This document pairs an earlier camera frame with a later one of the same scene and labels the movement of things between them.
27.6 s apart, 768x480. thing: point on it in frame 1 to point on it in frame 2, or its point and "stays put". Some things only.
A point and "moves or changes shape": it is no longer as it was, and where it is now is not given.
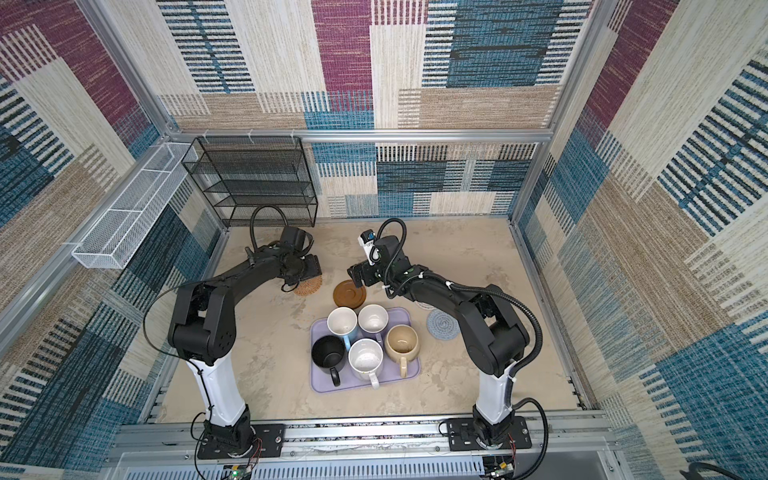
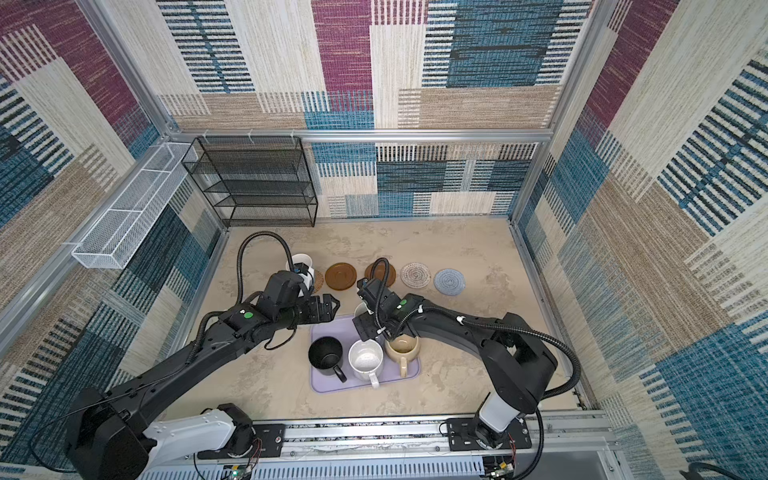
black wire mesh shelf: (254, 181) stays put
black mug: (329, 356) stays put
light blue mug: (343, 322) moves or changes shape
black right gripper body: (369, 273) to (368, 323)
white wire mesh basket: (111, 239) stays put
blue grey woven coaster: (442, 325) moves or changes shape
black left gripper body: (306, 268) to (309, 311)
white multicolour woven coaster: (425, 306) moves or changes shape
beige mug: (402, 344) stays put
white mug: (365, 359) stays put
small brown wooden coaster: (347, 294) moves or changes shape
